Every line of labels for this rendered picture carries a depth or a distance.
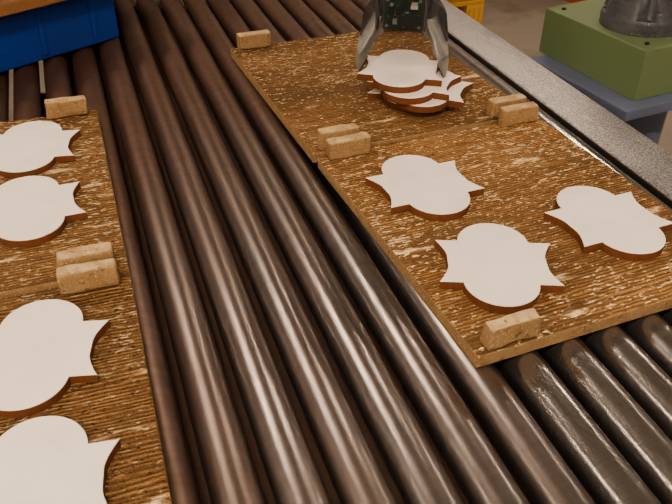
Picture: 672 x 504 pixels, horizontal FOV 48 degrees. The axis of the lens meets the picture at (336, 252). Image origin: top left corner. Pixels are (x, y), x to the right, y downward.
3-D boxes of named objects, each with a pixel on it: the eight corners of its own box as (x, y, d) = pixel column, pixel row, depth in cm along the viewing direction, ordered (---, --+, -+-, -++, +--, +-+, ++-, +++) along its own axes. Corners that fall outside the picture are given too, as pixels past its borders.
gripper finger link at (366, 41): (337, 71, 110) (371, 20, 105) (344, 56, 115) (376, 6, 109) (355, 82, 111) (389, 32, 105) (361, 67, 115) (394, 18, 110)
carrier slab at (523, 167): (534, 124, 112) (536, 115, 111) (754, 283, 81) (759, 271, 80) (316, 167, 101) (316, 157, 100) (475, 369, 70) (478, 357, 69)
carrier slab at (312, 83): (408, 32, 143) (408, 24, 142) (530, 122, 112) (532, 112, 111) (230, 57, 132) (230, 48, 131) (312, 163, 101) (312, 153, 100)
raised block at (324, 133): (355, 138, 104) (355, 120, 102) (360, 144, 103) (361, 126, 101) (315, 145, 102) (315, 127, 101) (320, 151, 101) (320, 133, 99)
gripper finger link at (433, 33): (440, 89, 109) (412, 34, 105) (443, 74, 114) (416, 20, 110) (460, 81, 108) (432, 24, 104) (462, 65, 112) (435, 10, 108)
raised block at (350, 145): (366, 148, 102) (366, 129, 100) (371, 154, 100) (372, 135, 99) (324, 156, 100) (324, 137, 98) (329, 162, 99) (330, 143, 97)
